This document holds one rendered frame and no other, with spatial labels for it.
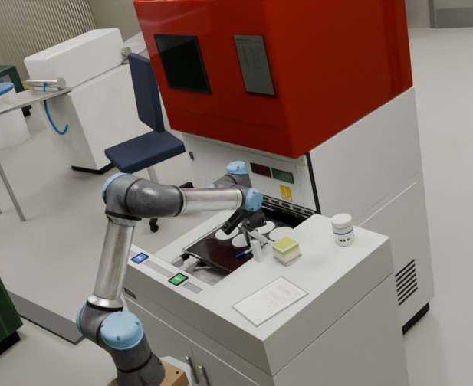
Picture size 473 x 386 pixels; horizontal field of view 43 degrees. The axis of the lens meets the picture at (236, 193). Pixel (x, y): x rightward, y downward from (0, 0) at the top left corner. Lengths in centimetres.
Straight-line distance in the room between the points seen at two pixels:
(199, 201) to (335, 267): 52
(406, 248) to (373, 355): 77
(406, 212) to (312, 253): 83
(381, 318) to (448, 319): 104
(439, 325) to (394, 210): 74
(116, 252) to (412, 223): 153
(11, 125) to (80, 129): 204
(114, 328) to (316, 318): 63
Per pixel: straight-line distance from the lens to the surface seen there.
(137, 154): 452
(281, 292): 199
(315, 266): 209
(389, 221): 278
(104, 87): 584
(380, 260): 217
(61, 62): 571
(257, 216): 227
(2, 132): 769
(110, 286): 192
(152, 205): 179
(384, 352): 239
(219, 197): 194
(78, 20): 1144
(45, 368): 374
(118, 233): 189
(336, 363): 216
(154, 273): 229
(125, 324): 185
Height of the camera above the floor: 216
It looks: 27 degrees down
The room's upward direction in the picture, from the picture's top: 15 degrees counter-clockwise
